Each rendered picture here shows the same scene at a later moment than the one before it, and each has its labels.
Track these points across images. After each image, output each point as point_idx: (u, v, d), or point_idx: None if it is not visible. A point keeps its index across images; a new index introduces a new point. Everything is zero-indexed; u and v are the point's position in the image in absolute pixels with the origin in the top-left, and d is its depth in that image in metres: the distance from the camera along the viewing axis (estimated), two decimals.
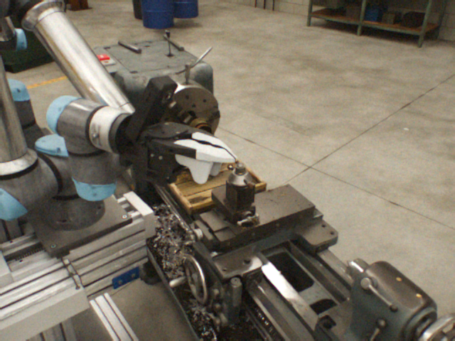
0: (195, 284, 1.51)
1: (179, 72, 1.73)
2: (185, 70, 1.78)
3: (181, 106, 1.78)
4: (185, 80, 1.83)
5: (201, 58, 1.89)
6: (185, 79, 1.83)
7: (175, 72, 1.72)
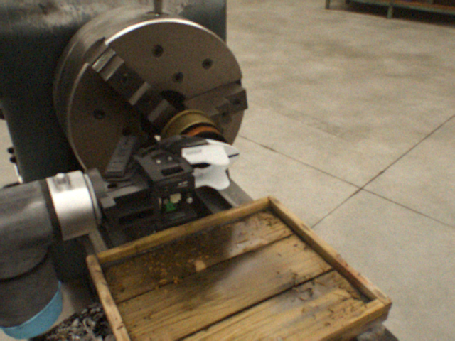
0: None
1: None
2: None
3: (140, 75, 0.61)
4: (157, 6, 0.66)
5: None
6: (154, 3, 0.66)
7: None
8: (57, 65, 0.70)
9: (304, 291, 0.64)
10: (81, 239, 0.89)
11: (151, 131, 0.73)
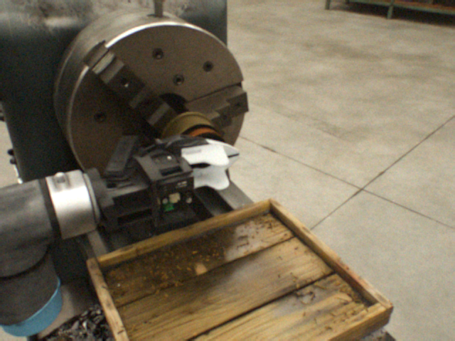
0: None
1: None
2: None
3: (140, 79, 0.61)
4: (161, 8, 0.66)
5: None
6: (158, 6, 0.66)
7: None
8: (57, 67, 0.70)
9: (306, 295, 0.64)
10: (81, 241, 0.89)
11: (152, 133, 0.73)
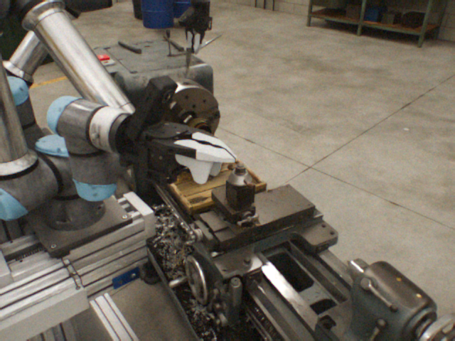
0: (195, 284, 1.51)
1: (176, 54, 1.71)
2: (185, 53, 1.75)
3: (181, 106, 1.78)
4: (186, 65, 1.80)
5: (206, 43, 1.85)
6: (186, 63, 1.80)
7: (173, 54, 1.70)
8: None
9: None
10: None
11: None
